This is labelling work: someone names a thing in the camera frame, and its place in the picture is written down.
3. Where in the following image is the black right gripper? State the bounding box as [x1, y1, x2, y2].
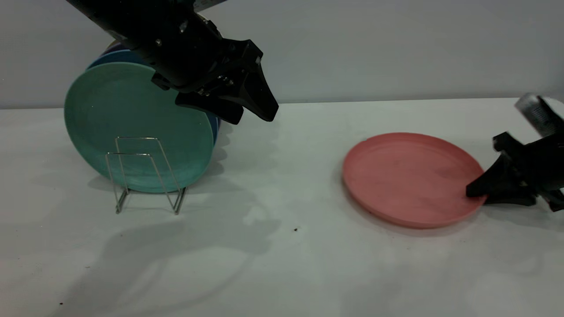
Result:
[466, 131, 564, 212]

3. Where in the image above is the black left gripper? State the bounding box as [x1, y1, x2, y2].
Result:
[132, 0, 279, 125]

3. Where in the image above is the pink round plate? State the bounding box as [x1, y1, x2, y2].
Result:
[342, 132, 487, 229]

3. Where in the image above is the green round plate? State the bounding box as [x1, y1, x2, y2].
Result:
[64, 62, 215, 194]

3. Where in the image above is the blue round plate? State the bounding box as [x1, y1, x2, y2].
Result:
[87, 49, 220, 145]

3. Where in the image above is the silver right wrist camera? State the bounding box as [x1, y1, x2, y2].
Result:
[514, 93, 564, 137]

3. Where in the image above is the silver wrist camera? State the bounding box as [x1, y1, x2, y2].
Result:
[514, 93, 564, 137]
[193, 0, 228, 12]

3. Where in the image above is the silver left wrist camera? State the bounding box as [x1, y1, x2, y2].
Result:
[193, 0, 228, 12]

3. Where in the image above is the metal wire plate rack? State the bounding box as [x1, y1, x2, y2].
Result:
[106, 136, 188, 216]

